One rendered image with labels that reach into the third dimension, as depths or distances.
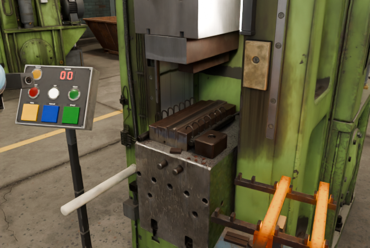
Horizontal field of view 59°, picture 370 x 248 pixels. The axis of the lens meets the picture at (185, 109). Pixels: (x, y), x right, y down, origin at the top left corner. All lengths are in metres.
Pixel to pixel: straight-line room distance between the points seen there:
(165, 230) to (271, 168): 0.55
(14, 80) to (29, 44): 4.96
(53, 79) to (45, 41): 4.49
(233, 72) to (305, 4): 0.63
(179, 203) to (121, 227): 1.07
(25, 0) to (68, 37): 1.01
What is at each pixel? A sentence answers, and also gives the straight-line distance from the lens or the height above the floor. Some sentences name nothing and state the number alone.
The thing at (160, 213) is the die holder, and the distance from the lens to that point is 1.50.
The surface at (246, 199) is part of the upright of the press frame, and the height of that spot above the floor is 0.69.
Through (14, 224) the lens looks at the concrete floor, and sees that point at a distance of 2.67.
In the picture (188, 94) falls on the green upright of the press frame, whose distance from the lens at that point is 1.71.
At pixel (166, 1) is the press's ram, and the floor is 1.49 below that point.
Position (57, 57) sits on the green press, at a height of 0.44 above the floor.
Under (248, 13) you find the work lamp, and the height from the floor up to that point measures 1.45.
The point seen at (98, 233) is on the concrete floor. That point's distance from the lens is 2.39.
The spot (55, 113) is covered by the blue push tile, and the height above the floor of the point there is 1.01.
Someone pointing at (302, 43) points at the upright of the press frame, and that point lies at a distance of 1.16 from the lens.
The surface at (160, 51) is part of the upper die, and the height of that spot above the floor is 1.31.
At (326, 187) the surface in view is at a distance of 1.13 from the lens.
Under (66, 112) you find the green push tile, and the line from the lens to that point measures 1.53.
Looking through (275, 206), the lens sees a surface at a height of 0.95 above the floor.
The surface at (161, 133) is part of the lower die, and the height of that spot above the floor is 0.96.
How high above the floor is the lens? 1.53
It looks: 20 degrees down
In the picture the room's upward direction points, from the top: straight up
